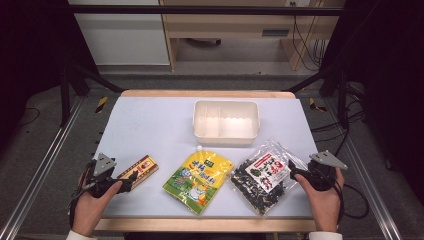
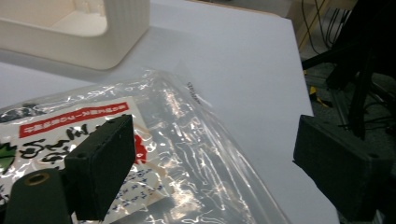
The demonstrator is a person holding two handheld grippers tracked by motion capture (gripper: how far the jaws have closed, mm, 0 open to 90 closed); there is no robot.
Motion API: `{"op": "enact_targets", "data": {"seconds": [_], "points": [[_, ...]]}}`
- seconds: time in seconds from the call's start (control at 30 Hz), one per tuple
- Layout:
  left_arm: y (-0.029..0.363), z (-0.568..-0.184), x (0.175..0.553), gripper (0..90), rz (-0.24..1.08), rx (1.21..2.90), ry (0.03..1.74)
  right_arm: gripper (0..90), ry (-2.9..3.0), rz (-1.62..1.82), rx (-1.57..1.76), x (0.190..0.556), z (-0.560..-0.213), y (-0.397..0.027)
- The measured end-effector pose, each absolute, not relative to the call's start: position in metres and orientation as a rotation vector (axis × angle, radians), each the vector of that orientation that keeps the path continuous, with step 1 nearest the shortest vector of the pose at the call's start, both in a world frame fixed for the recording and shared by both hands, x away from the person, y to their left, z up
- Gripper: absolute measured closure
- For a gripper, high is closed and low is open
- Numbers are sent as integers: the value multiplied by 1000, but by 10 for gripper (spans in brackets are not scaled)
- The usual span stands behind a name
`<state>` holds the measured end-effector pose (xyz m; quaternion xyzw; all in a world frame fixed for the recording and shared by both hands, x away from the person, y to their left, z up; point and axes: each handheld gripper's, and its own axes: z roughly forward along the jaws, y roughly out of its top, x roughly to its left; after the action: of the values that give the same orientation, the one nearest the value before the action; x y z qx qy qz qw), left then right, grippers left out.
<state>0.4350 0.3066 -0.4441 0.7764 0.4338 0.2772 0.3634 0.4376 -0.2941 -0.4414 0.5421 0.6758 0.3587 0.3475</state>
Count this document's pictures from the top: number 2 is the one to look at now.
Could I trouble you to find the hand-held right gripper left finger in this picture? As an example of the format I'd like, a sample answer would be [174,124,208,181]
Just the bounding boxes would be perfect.
[64,114,137,222]

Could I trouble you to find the black cables by wooden desk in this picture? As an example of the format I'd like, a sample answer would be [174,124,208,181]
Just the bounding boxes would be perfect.
[299,0,344,56]

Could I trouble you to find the clear plastic packet white label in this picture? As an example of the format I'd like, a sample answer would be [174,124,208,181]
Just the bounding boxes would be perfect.
[0,69,292,224]

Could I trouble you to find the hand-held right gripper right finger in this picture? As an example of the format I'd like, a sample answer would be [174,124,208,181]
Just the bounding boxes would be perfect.
[292,114,394,223]

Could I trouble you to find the yellow black floor tape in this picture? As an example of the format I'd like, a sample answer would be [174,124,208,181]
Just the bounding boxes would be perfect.
[308,86,330,108]

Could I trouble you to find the black metal stand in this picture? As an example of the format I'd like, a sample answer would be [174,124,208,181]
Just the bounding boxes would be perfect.
[301,0,396,141]

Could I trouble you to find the white plastic container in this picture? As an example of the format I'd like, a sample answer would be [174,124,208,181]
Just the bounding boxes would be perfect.
[0,0,150,71]

